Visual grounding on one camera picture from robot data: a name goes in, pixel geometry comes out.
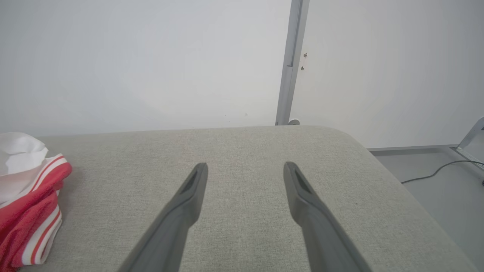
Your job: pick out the grey metal pole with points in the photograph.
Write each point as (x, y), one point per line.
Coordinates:
(291, 56)

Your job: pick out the grey fabric sofa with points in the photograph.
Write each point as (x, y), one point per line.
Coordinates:
(245, 151)

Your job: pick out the grey metal frame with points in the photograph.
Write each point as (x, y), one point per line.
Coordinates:
(470, 136)

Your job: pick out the small round pole foot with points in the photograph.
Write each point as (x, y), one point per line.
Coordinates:
(294, 122)

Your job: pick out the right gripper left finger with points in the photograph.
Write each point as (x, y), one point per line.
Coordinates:
(170, 230)

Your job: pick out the red and white garment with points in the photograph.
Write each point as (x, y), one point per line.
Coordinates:
(22, 211)

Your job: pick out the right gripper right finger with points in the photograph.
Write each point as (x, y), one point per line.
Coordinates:
(321, 234)

